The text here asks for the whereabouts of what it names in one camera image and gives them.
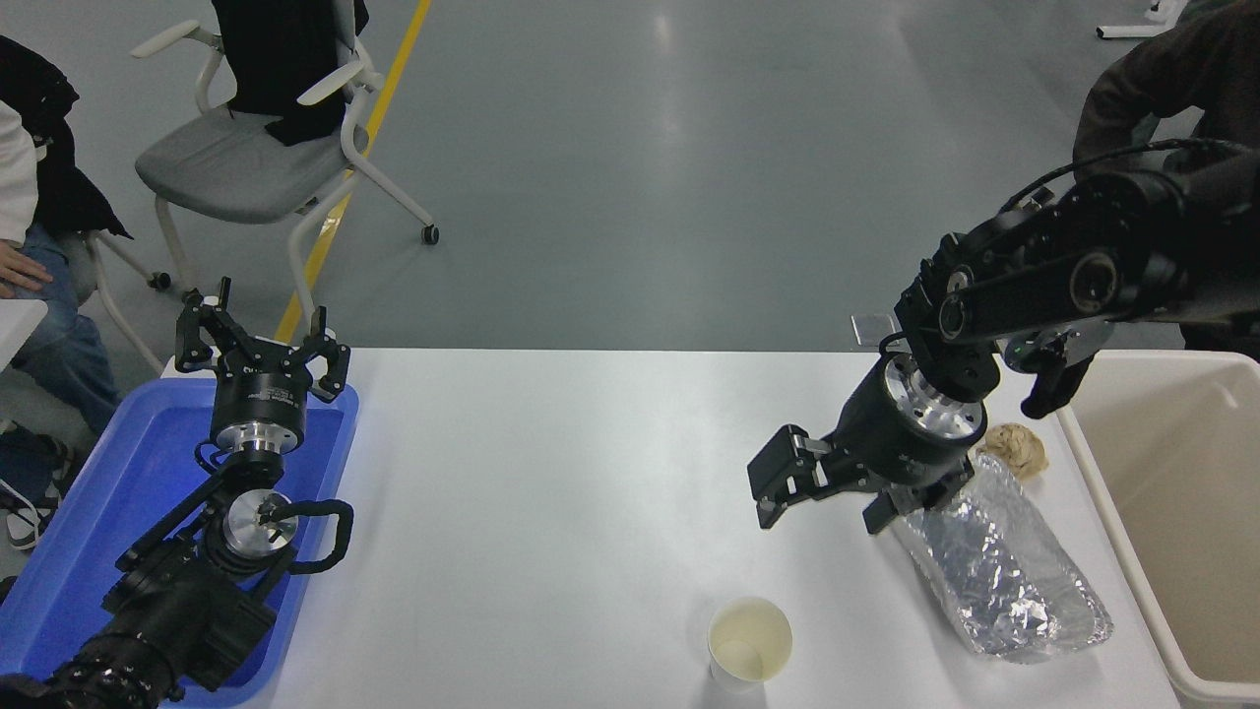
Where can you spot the black garment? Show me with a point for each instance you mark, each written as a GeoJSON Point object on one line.
{"type": "Point", "coordinates": [276, 59]}

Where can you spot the blue plastic tray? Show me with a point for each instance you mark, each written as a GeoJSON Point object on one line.
{"type": "Point", "coordinates": [108, 492]}

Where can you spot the white paper cup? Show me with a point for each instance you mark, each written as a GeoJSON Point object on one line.
{"type": "Point", "coordinates": [750, 640]}

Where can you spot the white stand base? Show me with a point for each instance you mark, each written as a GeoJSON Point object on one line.
{"type": "Point", "coordinates": [1132, 30]}

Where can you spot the crumpled tan paper ball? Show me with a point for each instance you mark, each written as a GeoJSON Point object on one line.
{"type": "Point", "coordinates": [1016, 451]}

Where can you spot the metal floor plate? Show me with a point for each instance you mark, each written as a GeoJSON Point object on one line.
{"type": "Point", "coordinates": [874, 330]}

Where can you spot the large pale bin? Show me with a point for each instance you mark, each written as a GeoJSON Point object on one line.
{"type": "Point", "coordinates": [1181, 512]}

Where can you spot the crumpled silver foil tray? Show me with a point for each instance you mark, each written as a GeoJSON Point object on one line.
{"type": "Point", "coordinates": [1004, 581]}

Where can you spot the person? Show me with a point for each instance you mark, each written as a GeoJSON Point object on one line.
{"type": "Point", "coordinates": [49, 187]}
{"type": "Point", "coordinates": [1162, 79]}

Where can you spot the person's hand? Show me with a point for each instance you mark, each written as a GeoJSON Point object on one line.
{"type": "Point", "coordinates": [20, 271]}

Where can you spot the white chair frame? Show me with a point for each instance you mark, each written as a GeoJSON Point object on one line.
{"type": "Point", "coordinates": [158, 280]}

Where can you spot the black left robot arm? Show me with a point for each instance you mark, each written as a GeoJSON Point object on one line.
{"type": "Point", "coordinates": [182, 611]}

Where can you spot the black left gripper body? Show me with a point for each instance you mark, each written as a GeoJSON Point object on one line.
{"type": "Point", "coordinates": [259, 386]}

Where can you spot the grey white office chair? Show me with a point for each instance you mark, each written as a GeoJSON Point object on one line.
{"type": "Point", "coordinates": [217, 167]}

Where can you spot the small white table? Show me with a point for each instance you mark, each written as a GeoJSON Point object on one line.
{"type": "Point", "coordinates": [18, 325]}

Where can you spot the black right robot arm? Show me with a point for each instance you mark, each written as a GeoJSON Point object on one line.
{"type": "Point", "coordinates": [1083, 266]}

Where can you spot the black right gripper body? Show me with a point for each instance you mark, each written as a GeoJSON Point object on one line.
{"type": "Point", "coordinates": [886, 448]}

